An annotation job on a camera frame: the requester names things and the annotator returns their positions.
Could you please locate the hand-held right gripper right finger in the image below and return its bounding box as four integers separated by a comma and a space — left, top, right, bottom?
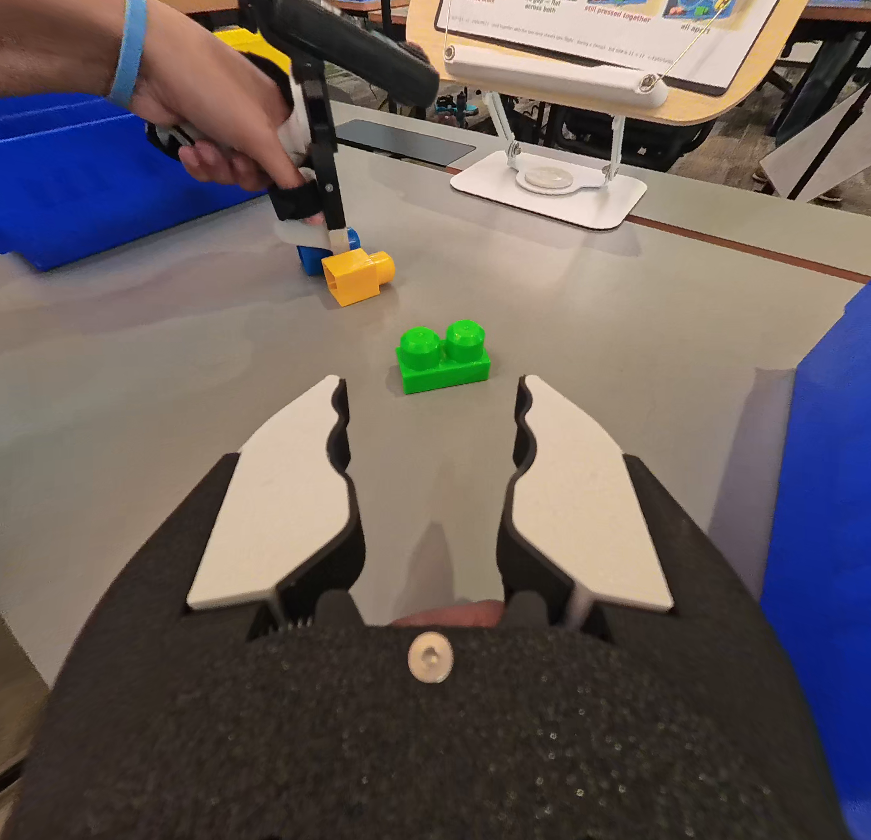
497, 374, 675, 633

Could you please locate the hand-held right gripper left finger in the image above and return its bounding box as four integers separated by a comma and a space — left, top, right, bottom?
186, 375, 367, 630

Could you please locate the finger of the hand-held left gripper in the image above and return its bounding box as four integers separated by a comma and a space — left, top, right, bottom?
303, 76, 352, 255

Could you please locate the blue single-stud block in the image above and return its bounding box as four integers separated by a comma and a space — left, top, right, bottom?
297, 227, 362, 277

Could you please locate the yellow single-stud block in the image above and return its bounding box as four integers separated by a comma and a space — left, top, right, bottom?
321, 250, 396, 308

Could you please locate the green two-stud block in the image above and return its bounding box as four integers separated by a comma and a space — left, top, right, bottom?
396, 319, 492, 396

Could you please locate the blue plastic bin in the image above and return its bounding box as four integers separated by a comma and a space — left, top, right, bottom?
0, 93, 273, 272
760, 283, 871, 840

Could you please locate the person's left hand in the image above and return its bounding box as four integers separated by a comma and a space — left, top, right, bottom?
128, 6, 308, 194

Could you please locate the yellow plastic bin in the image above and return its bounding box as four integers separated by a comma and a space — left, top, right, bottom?
211, 26, 294, 76

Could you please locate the flat table hatch cover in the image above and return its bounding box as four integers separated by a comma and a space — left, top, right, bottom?
335, 118, 477, 168

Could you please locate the white sheet holder ledge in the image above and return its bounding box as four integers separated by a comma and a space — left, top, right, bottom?
444, 45, 670, 110

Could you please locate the printed instruction sheet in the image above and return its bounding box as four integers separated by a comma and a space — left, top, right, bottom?
435, 0, 797, 96

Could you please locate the light blue wristband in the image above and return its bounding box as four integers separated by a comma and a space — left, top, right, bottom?
108, 0, 149, 110

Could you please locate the grey leaning board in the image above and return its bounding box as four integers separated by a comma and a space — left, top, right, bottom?
758, 88, 871, 201

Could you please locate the black tripod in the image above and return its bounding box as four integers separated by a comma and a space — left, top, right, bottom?
786, 84, 871, 201

